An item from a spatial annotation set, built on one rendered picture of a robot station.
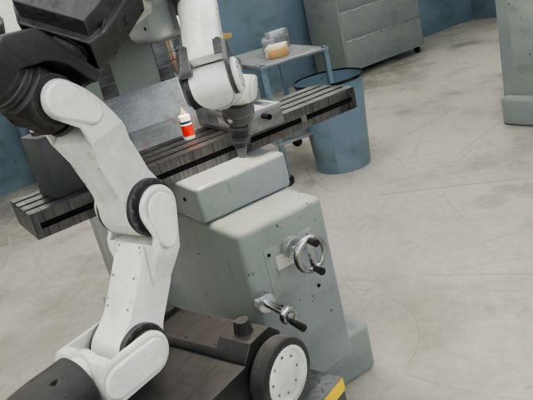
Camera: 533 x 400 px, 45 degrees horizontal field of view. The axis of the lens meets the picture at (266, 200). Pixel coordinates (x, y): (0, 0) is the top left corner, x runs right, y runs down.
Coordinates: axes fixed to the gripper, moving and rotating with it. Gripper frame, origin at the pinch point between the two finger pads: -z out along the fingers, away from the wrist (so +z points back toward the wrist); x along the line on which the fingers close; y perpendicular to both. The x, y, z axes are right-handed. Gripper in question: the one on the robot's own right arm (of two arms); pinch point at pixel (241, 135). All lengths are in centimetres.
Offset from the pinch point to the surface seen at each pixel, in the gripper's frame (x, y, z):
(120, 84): 48, 48, -36
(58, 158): -2, 54, -4
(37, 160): -2, 61, -5
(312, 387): -67, -16, -22
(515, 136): 128, -165, -217
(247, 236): -24.4, 0.0, -16.1
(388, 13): 408, -133, -399
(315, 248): -28.3, -19.6, -18.5
